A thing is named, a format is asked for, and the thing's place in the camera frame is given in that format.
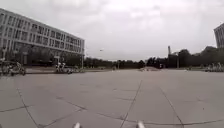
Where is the large grey building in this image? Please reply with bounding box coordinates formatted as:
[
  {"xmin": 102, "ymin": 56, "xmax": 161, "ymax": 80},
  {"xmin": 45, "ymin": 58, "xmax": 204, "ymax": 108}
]
[{"xmin": 0, "ymin": 8, "xmax": 86, "ymax": 67}]

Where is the tall chimney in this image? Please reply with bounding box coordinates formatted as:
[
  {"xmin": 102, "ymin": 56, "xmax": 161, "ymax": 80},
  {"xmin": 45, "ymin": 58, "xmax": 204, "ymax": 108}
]
[{"xmin": 167, "ymin": 45, "xmax": 172, "ymax": 57}]

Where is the row of parked bicycles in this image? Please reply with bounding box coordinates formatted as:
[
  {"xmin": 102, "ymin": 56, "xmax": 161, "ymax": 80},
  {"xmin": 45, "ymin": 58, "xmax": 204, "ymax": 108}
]
[
  {"xmin": 203, "ymin": 62, "xmax": 224, "ymax": 73},
  {"xmin": 54, "ymin": 62, "xmax": 86, "ymax": 75},
  {"xmin": 0, "ymin": 60, "xmax": 27, "ymax": 77}
]

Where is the grey paved plaza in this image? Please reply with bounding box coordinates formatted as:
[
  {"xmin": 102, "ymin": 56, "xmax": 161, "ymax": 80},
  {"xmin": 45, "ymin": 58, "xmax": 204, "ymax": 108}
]
[{"xmin": 0, "ymin": 68, "xmax": 224, "ymax": 128}]

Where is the tall grey building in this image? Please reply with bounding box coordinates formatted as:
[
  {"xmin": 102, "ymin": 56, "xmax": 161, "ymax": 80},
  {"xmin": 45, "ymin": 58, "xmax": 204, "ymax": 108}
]
[{"xmin": 213, "ymin": 22, "xmax": 224, "ymax": 50}]

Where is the row of trees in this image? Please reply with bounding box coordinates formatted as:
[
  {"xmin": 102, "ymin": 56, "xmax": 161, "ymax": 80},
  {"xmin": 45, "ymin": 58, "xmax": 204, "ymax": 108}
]
[{"xmin": 83, "ymin": 45, "xmax": 224, "ymax": 70}]

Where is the pole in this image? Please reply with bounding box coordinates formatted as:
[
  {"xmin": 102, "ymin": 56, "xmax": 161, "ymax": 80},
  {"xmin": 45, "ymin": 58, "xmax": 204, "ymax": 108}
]
[{"xmin": 81, "ymin": 46, "xmax": 85, "ymax": 70}]

